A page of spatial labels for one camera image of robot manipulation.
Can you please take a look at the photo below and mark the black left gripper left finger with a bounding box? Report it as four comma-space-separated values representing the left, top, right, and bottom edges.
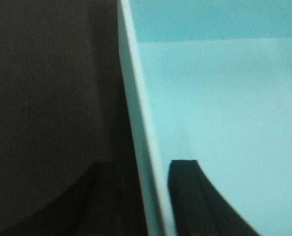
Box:
3, 162, 146, 236

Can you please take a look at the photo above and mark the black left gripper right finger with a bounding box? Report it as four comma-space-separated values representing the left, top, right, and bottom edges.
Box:
168, 160, 257, 236

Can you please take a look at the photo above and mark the light blue plastic bin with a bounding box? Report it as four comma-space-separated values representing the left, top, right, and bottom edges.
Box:
117, 0, 292, 236

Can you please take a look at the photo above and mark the black conveyor belt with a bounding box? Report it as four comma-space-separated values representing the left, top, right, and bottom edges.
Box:
0, 0, 136, 236

